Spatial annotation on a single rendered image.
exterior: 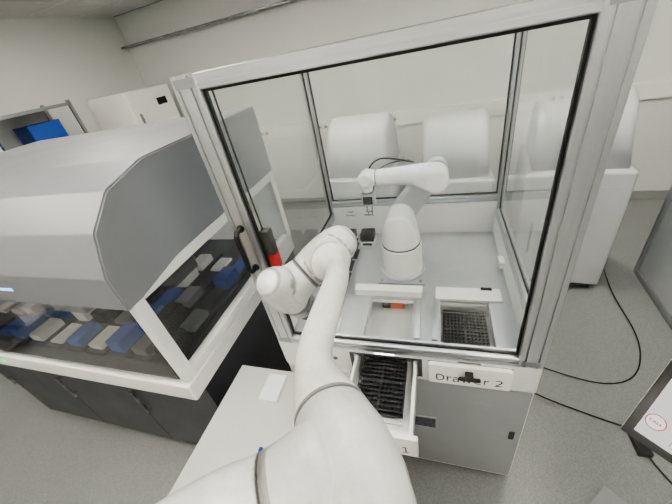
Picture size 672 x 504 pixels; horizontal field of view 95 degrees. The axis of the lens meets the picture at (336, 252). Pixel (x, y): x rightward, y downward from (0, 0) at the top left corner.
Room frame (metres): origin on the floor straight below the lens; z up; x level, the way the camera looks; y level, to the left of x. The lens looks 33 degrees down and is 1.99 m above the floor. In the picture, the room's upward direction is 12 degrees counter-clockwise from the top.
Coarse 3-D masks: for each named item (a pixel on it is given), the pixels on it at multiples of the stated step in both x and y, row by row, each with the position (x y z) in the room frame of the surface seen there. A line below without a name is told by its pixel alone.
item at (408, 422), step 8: (360, 360) 0.86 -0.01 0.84; (400, 360) 0.82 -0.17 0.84; (408, 360) 0.81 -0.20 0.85; (352, 368) 0.79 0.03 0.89; (360, 368) 0.83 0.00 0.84; (408, 368) 0.78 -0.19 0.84; (416, 368) 0.73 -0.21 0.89; (352, 376) 0.76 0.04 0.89; (360, 376) 0.79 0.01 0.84; (408, 376) 0.74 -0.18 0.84; (416, 376) 0.71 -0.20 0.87; (408, 384) 0.71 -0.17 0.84; (416, 384) 0.68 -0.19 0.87; (408, 392) 0.68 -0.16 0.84; (416, 392) 0.66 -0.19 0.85; (408, 400) 0.65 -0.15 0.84; (408, 408) 0.62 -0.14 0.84; (384, 416) 0.61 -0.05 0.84; (408, 416) 0.59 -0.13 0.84; (408, 424) 0.56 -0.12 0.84; (400, 432) 0.54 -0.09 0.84; (408, 432) 0.54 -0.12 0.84
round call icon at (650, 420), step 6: (648, 414) 0.37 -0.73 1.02; (654, 414) 0.36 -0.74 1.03; (642, 420) 0.36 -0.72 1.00; (648, 420) 0.36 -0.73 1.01; (654, 420) 0.35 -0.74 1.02; (660, 420) 0.35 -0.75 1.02; (666, 420) 0.34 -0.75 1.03; (648, 426) 0.35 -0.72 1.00; (654, 426) 0.34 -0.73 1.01; (660, 426) 0.34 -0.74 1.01; (666, 426) 0.33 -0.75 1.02; (660, 432) 0.33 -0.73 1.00
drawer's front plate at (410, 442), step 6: (390, 432) 0.51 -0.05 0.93; (396, 432) 0.50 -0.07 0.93; (396, 438) 0.49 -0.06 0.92; (402, 438) 0.48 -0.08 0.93; (408, 438) 0.48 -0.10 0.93; (414, 438) 0.47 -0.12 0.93; (402, 444) 0.48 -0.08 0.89; (408, 444) 0.47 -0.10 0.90; (414, 444) 0.47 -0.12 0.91; (402, 450) 0.48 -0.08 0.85; (408, 450) 0.47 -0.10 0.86; (414, 450) 0.47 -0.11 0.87; (414, 456) 0.47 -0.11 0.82
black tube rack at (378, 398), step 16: (368, 368) 0.77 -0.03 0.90; (384, 368) 0.76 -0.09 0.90; (400, 368) 0.77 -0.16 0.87; (368, 384) 0.71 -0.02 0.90; (384, 384) 0.71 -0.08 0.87; (400, 384) 0.68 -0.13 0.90; (368, 400) 0.66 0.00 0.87; (384, 400) 0.63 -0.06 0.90; (400, 400) 0.63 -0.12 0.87; (400, 416) 0.58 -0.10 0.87
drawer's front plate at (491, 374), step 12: (432, 372) 0.71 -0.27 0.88; (444, 372) 0.70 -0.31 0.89; (456, 372) 0.68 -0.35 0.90; (480, 372) 0.65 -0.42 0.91; (492, 372) 0.64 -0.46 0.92; (504, 372) 0.62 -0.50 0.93; (456, 384) 0.68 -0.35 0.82; (468, 384) 0.66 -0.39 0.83; (492, 384) 0.63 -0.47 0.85; (504, 384) 0.62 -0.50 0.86
